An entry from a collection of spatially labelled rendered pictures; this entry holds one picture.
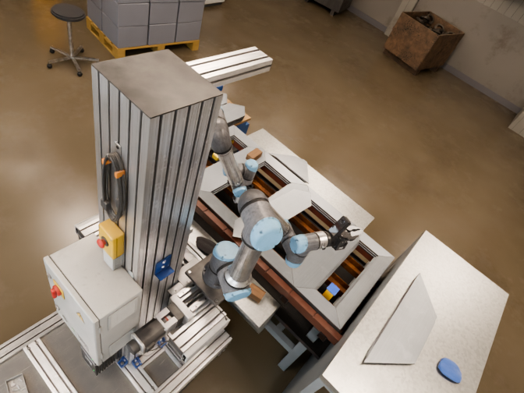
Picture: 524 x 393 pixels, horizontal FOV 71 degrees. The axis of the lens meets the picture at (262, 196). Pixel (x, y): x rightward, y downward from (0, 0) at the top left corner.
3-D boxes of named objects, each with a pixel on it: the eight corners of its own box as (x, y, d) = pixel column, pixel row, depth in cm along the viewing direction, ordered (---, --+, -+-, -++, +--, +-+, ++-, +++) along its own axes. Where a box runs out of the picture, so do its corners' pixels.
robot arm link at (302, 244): (285, 243, 156) (292, 231, 150) (307, 239, 161) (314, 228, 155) (293, 259, 152) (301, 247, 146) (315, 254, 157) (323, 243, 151)
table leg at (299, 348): (282, 359, 265) (319, 320, 217) (288, 365, 263) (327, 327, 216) (277, 365, 261) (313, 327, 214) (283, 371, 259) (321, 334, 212)
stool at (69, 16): (77, 46, 447) (73, -5, 405) (107, 70, 432) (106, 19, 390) (32, 55, 411) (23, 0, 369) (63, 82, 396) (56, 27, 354)
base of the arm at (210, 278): (217, 295, 170) (221, 285, 163) (195, 272, 174) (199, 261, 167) (238, 277, 179) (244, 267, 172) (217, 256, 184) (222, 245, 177)
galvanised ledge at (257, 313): (143, 174, 257) (144, 171, 255) (279, 307, 219) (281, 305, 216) (118, 185, 244) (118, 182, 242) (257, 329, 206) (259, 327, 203)
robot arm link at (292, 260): (292, 247, 170) (301, 233, 162) (302, 267, 164) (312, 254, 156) (278, 249, 167) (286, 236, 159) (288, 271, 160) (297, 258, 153)
